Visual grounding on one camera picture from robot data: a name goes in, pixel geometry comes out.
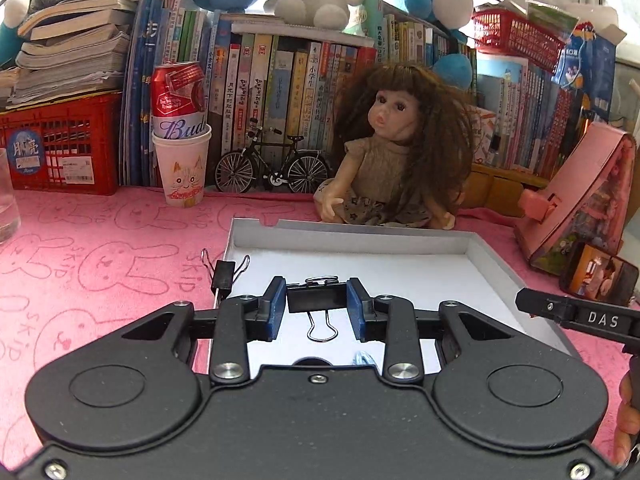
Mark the large black binder clip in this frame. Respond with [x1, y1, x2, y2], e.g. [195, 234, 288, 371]
[286, 275, 347, 344]

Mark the small blue hair clip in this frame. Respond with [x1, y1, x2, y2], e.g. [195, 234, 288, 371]
[352, 351, 376, 366]

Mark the small black round cap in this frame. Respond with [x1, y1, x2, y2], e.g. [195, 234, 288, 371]
[293, 358, 330, 367]

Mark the person hand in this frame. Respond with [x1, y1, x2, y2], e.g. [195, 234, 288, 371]
[613, 374, 640, 466]

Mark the small binder clip on tray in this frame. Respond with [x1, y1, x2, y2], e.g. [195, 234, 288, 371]
[200, 248, 250, 301]

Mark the black smartphone playing video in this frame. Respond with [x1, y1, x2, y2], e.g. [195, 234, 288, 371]
[560, 242, 639, 307]

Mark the white cardboard box tray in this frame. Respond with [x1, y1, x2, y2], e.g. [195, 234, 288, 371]
[224, 219, 577, 356]

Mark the pink triangular toy case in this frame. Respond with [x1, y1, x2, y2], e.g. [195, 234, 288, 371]
[514, 122, 637, 275]

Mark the pink rabbit table cloth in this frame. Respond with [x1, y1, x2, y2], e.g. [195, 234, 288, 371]
[0, 186, 640, 470]

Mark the miniature black bicycle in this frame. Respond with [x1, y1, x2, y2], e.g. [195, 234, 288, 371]
[214, 118, 330, 194]

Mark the white cat paper cup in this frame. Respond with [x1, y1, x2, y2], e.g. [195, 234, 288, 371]
[153, 125, 212, 208]

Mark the brown haired doll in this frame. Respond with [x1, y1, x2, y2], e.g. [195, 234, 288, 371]
[314, 63, 474, 231]

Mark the red beer can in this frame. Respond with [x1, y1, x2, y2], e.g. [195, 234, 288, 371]
[151, 62, 206, 140]

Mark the row of standing books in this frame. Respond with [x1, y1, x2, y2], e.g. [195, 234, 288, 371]
[118, 0, 622, 189]

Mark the red plastic basket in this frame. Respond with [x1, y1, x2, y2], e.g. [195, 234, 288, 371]
[1, 91, 122, 196]

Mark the red basket on books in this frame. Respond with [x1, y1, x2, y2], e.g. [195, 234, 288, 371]
[472, 8, 564, 73]

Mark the stack of books on basket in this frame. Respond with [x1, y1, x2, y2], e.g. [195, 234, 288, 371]
[1, 0, 140, 110]

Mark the blue white plush at left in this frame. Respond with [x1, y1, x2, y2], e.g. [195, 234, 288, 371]
[0, 0, 30, 70]

